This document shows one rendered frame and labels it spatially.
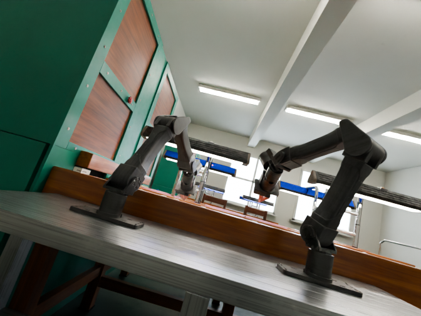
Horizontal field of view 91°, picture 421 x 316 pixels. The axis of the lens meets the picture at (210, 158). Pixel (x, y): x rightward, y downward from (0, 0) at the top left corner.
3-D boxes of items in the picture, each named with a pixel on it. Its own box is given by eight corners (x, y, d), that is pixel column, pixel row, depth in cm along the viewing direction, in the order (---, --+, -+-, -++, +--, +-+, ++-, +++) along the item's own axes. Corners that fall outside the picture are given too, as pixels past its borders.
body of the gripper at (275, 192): (253, 180, 90) (259, 168, 85) (276, 187, 89) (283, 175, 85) (252, 191, 85) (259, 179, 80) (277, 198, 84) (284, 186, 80)
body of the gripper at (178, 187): (178, 182, 111) (180, 172, 107) (197, 188, 111) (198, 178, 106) (174, 191, 106) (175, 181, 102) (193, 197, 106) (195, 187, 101)
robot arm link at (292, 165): (273, 150, 79) (362, 110, 55) (288, 158, 83) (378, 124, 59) (274, 180, 73) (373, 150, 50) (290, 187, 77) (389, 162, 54)
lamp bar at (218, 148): (249, 164, 111) (252, 152, 112) (139, 134, 113) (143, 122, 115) (247, 167, 118) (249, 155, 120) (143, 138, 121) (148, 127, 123)
